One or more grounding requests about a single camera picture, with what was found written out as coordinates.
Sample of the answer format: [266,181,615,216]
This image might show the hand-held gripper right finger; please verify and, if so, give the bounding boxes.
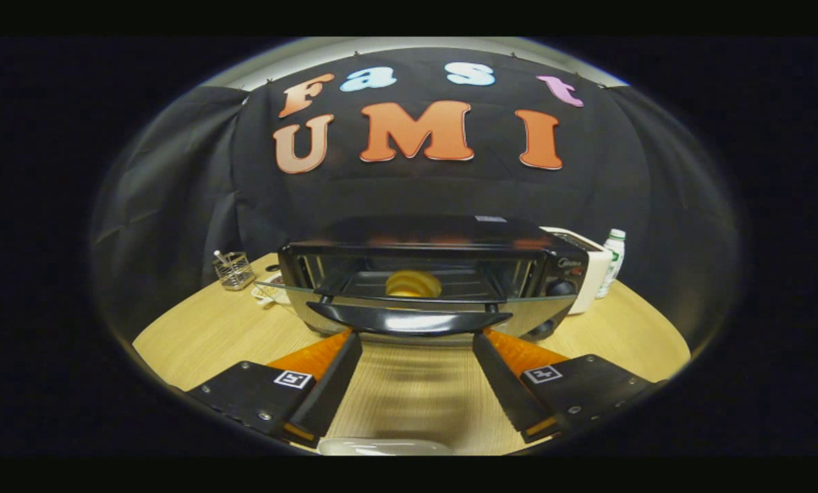
[472,329,659,444]

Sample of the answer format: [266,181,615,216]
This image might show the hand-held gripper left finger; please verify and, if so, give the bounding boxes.
[183,331,363,449]

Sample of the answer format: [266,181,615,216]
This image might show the golden croissant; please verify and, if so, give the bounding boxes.
[385,270,443,299]

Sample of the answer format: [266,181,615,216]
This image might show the black toaster oven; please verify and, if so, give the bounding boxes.
[255,214,591,343]

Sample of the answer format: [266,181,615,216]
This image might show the clear glass plate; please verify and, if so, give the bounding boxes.
[316,438,456,457]

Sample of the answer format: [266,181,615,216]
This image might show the small white packets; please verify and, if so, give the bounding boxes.
[251,273,292,307]

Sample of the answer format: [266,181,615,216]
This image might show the white box appliance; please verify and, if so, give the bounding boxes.
[540,226,615,316]

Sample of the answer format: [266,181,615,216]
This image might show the white bottle green label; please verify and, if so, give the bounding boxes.
[595,229,626,299]

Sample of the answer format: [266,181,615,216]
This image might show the wire mesh holder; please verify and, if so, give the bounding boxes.
[212,250,255,291]

